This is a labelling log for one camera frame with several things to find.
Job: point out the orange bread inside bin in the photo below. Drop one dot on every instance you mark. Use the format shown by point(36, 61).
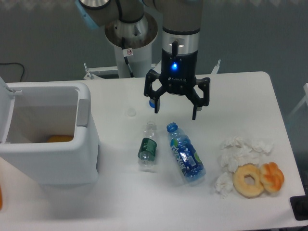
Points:
point(60, 138)

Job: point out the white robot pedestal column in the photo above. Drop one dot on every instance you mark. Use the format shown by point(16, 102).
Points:
point(132, 43)

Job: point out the small crumpled white tissue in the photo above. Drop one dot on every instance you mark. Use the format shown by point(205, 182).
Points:
point(224, 185)

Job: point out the plain ring donut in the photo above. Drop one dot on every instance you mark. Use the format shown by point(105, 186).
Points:
point(246, 181)

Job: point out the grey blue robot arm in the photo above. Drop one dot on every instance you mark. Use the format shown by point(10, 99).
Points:
point(180, 37)

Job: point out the large crumpled white tissue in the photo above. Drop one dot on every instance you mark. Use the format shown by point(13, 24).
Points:
point(238, 151)

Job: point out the white metal base frame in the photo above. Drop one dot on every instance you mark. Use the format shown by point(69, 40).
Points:
point(112, 71)

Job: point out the orange twisted bread roll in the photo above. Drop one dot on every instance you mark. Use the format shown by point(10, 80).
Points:
point(271, 177)

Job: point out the blue plastic drink bottle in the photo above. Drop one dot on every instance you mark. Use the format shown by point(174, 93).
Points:
point(190, 165)

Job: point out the white open trash bin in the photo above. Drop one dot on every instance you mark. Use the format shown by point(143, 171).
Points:
point(30, 113)

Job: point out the clear bottle green label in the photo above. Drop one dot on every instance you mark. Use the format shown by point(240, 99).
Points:
point(148, 147)

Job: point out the blue bottle cap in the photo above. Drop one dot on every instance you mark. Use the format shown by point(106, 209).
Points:
point(151, 103)

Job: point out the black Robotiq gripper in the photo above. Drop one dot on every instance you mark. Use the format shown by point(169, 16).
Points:
point(178, 69)

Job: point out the black device at edge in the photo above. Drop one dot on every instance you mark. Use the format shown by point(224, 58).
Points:
point(299, 206)

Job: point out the orange object left edge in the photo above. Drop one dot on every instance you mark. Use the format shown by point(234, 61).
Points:
point(1, 199)

